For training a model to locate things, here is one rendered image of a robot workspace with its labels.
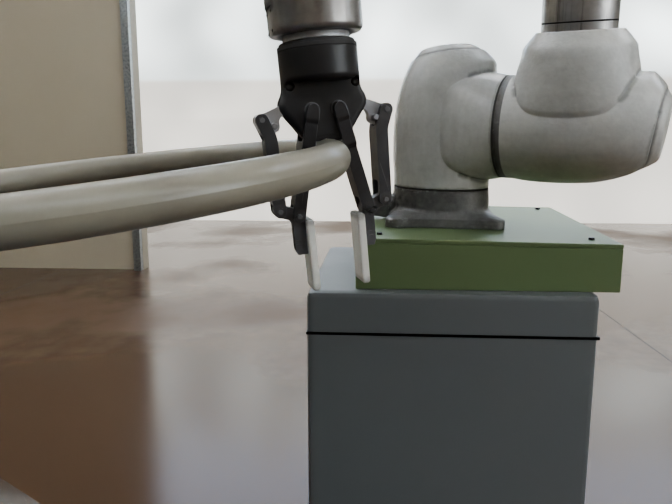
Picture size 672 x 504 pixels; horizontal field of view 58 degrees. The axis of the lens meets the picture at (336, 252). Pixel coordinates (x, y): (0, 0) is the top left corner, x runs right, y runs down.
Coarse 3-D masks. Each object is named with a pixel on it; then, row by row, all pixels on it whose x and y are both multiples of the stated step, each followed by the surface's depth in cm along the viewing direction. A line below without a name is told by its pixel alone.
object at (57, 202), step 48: (240, 144) 72; (288, 144) 65; (336, 144) 49; (0, 192) 70; (48, 192) 32; (96, 192) 32; (144, 192) 33; (192, 192) 35; (240, 192) 37; (288, 192) 41; (0, 240) 31; (48, 240) 32
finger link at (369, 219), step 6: (378, 198) 61; (360, 204) 61; (378, 204) 61; (360, 210) 61; (366, 216) 61; (372, 216) 61; (366, 222) 61; (372, 222) 61; (366, 228) 61; (372, 228) 61; (366, 234) 61; (372, 234) 61; (372, 240) 61
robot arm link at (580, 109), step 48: (576, 0) 79; (528, 48) 84; (576, 48) 79; (624, 48) 79; (528, 96) 83; (576, 96) 80; (624, 96) 79; (528, 144) 85; (576, 144) 82; (624, 144) 79
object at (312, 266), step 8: (312, 224) 59; (312, 232) 59; (312, 240) 59; (312, 248) 59; (312, 256) 59; (312, 264) 59; (312, 272) 60; (312, 280) 60; (312, 288) 60; (320, 288) 60
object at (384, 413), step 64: (320, 320) 85; (384, 320) 85; (448, 320) 84; (512, 320) 84; (576, 320) 83; (320, 384) 87; (384, 384) 86; (448, 384) 86; (512, 384) 85; (576, 384) 84; (320, 448) 88; (384, 448) 88; (448, 448) 87; (512, 448) 87; (576, 448) 86
